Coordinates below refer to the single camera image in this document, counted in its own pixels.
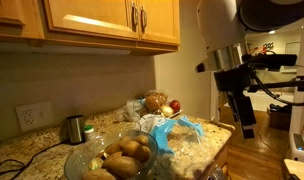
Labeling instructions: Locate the white appliance on floor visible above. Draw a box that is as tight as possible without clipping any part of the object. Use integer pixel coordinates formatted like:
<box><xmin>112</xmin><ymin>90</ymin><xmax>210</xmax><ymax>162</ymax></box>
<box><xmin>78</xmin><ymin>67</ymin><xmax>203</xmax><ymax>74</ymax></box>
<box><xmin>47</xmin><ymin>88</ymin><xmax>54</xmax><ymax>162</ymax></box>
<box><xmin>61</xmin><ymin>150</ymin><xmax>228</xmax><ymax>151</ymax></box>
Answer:
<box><xmin>289</xmin><ymin>133</ymin><xmax>304</xmax><ymax>162</ymax></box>

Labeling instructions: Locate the white wall outlet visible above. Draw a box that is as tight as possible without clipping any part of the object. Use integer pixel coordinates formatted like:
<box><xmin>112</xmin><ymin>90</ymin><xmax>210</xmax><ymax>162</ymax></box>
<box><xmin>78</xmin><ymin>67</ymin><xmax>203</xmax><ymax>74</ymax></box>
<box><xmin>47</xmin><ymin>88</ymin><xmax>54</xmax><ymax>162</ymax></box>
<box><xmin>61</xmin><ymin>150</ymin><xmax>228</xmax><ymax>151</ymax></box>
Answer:
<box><xmin>15</xmin><ymin>101</ymin><xmax>54</xmax><ymax>132</ymax></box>

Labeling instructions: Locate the round potato bowl centre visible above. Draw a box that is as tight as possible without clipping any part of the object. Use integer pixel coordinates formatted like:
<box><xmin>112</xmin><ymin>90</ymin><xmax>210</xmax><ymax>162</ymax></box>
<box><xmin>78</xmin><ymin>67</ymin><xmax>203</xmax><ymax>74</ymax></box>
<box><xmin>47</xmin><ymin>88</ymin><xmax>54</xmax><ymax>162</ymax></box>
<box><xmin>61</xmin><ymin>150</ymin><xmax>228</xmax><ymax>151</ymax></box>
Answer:
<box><xmin>123</xmin><ymin>141</ymin><xmax>143</xmax><ymax>157</ymax></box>

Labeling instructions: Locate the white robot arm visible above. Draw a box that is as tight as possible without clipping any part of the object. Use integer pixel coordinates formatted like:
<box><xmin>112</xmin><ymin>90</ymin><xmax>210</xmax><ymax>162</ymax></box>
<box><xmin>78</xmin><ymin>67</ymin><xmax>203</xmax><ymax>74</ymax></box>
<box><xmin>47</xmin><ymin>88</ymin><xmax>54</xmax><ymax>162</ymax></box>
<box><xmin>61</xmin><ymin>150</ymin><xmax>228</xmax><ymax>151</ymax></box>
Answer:
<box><xmin>197</xmin><ymin>0</ymin><xmax>304</xmax><ymax>139</ymax></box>

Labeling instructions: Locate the large potato in bowl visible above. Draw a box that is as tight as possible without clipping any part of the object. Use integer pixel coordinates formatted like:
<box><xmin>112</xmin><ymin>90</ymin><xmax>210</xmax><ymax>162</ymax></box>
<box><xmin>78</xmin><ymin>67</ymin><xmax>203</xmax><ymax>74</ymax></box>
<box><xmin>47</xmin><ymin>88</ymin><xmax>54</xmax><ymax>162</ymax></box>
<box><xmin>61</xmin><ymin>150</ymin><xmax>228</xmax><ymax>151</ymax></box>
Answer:
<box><xmin>103</xmin><ymin>156</ymin><xmax>143</xmax><ymax>178</ymax></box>

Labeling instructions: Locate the stainless steel cup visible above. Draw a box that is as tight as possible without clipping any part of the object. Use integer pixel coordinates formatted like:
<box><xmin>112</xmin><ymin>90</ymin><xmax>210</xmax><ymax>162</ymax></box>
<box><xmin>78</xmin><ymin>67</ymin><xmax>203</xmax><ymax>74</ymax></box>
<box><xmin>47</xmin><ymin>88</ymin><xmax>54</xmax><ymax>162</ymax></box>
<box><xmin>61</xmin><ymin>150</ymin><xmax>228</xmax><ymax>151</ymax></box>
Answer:
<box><xmin>66</xmin><ymin>115</ymin><xmax>84</xmax><ymax>144</ymax></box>

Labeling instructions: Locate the potato at bowl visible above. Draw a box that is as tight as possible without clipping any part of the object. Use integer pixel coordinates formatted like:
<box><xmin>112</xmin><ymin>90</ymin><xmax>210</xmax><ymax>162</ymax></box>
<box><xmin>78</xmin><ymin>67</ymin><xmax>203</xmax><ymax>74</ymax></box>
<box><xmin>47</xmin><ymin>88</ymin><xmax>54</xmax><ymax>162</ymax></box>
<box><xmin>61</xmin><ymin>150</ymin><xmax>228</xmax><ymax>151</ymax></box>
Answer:
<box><xmin>82</xmin><ymin>169</ymin><xmax>117</xmax><ymax>180</ymax></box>
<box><xmin>135</xmin><ymin>135</ymin><xmax>149</xmax><ymax>145</ymax></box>

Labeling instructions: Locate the black camera stand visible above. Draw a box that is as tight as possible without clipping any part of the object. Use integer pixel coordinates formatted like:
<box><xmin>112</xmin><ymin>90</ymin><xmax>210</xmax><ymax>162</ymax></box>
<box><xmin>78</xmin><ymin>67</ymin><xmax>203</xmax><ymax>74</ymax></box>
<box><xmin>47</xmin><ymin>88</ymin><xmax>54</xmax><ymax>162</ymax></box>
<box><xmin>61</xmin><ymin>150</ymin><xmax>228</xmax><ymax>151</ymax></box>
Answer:
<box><xmin>242</xmin><ymin>54</ymin><xmax>304</xmax><ymax>106</ymax></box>

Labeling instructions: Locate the upper wooden cabinet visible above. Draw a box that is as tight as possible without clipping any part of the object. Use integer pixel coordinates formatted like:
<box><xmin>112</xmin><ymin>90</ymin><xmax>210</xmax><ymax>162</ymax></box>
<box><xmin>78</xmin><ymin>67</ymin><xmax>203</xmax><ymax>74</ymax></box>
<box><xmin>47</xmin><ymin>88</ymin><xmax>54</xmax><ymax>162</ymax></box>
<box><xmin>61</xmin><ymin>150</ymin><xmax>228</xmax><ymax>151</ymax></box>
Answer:
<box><xmin>0</xmin><ymin>0</ymin><xmax>180</xmax><ymax>56</ymax></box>

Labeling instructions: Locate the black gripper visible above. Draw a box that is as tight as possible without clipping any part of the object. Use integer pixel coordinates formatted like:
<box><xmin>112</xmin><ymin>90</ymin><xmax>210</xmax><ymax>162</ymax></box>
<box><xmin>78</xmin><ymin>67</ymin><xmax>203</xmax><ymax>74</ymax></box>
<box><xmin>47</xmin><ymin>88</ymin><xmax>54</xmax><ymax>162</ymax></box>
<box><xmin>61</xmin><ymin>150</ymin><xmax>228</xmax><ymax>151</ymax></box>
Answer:
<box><xmin>214</xmin><ymin>65</ymin><xmax>256</xmax><ymax>139</ymax></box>

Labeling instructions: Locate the potato at bowl front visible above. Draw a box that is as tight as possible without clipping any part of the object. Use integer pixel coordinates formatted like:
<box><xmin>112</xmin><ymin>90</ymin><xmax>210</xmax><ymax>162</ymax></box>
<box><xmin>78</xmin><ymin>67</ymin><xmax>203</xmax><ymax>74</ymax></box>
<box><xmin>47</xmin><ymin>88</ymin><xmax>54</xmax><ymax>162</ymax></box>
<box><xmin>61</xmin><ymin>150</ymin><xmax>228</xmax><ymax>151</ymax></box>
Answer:
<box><xmin>82</xmin><ymin>169</ymin><xmax>117</xmax><ymax>180</ymax></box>

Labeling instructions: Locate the mesh bag of produce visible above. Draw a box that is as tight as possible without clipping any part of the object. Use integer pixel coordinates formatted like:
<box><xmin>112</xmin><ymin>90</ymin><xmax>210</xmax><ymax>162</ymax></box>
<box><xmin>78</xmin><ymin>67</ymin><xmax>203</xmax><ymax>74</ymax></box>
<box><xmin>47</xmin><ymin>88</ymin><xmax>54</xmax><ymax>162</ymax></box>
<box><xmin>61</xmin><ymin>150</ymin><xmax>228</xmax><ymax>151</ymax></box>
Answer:
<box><xmin>145</xmin><ymin>91</ymin><xmax>168</xmax><ymax>112</ymax></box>

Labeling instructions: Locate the potato at bowl back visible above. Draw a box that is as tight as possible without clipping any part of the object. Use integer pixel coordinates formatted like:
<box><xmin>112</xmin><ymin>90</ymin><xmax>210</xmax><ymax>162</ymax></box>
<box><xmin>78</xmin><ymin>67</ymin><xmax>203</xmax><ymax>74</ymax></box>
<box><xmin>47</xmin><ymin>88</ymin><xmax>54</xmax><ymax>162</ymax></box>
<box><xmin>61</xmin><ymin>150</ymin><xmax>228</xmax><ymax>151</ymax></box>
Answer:
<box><xmin>135</xmin><ymin>135</ymin><xmax>149</xmax><ymax>145</ymax></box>

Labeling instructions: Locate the red onion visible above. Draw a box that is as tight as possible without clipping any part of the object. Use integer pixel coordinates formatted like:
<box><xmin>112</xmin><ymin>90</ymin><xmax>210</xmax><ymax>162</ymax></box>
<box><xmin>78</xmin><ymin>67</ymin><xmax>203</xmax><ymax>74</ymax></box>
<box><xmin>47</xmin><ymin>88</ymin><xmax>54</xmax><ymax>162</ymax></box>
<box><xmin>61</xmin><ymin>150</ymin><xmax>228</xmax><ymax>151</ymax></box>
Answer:
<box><xmin>170</xmin><ymin>100</ymin><xmax>181</xmax><ymax>112</ymax></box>

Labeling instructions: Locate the wooden board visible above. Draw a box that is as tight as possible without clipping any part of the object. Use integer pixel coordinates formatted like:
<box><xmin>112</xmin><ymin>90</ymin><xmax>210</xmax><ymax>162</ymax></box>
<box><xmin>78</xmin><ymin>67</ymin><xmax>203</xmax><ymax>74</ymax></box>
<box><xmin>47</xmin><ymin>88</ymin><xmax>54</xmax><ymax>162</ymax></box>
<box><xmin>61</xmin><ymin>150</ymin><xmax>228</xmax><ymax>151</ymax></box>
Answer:
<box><xmin>284</xmin><ymin>159</ymin><xmax>304</xmax><ymax>180</ymax></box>

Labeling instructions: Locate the white bottle green cap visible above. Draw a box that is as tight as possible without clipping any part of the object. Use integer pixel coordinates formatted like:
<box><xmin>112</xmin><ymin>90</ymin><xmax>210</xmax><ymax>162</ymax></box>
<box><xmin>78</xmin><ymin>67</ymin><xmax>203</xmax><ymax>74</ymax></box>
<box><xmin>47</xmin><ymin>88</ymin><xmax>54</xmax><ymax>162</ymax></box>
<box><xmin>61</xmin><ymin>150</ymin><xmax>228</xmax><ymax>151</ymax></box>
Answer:
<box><xmin>84</xmin><ymin>125</ymin><xmax>95</xmax><ymax>141</ymax></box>

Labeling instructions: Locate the glass bowl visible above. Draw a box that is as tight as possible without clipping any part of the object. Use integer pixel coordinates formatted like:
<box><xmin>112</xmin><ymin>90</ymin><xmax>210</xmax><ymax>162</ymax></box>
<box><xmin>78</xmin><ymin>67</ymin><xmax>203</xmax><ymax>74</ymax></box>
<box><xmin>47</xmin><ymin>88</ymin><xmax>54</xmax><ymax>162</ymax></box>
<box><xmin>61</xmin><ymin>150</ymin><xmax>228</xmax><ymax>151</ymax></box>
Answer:
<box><xmin>64</xmin><ymin>130</ymin><xmax>158</xmax><ymax>180</ymax></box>

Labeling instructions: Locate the blue clear plastic potato bag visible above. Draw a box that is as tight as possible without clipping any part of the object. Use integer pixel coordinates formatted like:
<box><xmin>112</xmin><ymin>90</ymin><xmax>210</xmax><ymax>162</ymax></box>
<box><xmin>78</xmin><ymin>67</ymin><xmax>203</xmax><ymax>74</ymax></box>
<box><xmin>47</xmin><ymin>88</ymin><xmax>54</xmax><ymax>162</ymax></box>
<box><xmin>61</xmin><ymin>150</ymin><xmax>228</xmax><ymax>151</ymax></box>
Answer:
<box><xmin>135</xmin><ymin>114</ymin><xmax>213</xmax><ymax>180</ymax></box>

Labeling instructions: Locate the black power cable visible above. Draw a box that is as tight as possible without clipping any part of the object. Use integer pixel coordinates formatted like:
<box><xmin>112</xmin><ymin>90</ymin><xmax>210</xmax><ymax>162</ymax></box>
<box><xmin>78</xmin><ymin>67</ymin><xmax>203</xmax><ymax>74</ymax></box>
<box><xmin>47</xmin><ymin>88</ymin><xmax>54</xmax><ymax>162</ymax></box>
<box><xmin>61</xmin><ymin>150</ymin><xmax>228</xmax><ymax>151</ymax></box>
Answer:
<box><xmin>0</xmin><ymin>139</ymin><xmax>70</xmax><ymax>180</ymax></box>

